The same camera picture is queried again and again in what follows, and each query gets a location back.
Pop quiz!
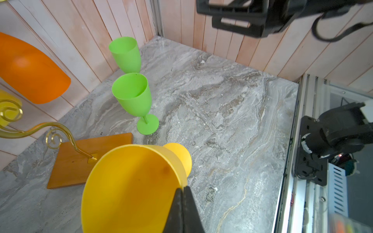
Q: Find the box of coloured items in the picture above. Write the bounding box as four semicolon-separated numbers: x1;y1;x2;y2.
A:
328;213;373;233

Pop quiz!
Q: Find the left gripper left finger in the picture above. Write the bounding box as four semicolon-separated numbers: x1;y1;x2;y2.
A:
163;188;184;233

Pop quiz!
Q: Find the gold rack with wooden base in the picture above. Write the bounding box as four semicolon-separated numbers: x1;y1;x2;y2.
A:
1;122;134;189

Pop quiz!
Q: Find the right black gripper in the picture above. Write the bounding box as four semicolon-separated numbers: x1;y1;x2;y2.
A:
196;0;324;38

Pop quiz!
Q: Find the orange wine glass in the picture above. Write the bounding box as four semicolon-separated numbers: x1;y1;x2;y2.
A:
1;33;71;104

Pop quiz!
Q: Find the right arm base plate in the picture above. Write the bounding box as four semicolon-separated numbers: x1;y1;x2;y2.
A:
293;116;328;186

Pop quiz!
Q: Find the yellow wine glass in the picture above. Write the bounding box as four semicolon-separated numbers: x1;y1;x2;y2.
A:
1;90;23;127
81;143;192;233

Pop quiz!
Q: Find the aluminium front rail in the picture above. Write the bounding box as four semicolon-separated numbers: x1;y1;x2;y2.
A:
274;74;373;233

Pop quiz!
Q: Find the green wine glass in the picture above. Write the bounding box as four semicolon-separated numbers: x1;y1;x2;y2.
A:
109;37;141;73
112;73;159;135

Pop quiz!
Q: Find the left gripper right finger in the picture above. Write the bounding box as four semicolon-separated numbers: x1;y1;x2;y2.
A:
183;186;205;233

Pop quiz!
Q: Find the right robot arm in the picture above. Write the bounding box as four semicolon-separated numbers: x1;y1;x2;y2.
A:
196;1;373;157

